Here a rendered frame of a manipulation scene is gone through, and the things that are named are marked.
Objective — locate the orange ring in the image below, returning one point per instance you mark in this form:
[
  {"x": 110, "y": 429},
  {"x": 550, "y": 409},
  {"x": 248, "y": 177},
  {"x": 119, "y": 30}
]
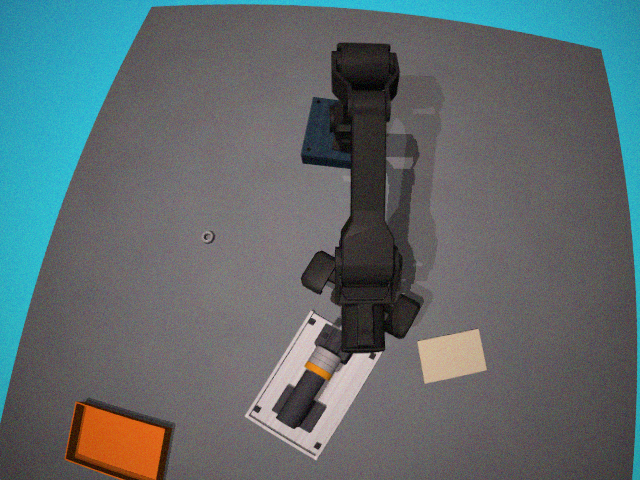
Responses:
[{"x": 321, "y": 372}]

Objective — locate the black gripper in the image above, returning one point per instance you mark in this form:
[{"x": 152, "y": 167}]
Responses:
[{"x": 400, "y": 317}]

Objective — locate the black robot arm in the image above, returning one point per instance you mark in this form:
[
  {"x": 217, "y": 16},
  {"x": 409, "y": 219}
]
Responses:
[{"x": 364, "y": 78}]

